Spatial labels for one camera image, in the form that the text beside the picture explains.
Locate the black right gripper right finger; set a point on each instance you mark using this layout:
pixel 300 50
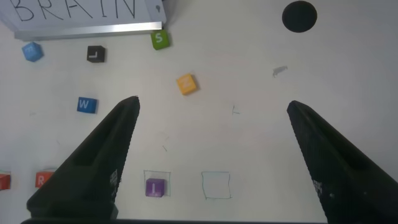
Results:
pixel 348 183

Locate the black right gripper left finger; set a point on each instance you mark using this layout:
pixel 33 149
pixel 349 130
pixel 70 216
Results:
pixel 93 174

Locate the orange letter R block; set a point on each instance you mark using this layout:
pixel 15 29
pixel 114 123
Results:
pixel 43 180

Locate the yellow letter N block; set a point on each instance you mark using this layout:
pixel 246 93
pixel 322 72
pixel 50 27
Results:
pixel 186 83

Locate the purple letter I block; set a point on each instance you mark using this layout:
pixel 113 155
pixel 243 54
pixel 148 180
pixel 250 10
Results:
pixel 154 187

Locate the blue letter W block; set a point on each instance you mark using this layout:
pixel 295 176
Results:
pixel 87 105

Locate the orange letter B block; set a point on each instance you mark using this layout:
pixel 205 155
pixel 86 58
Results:
pixel 4 181

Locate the black letter L block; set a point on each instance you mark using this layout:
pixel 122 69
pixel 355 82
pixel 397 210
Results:
pixel 95 53

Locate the light blue letter block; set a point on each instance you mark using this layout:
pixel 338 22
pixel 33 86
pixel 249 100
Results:
pixel 32 51

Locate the green letter S block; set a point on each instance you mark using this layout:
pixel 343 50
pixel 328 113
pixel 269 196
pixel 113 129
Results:
pixel 160 39

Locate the white BRAIN sign board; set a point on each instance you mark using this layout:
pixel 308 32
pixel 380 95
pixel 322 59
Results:
pixel 77 18

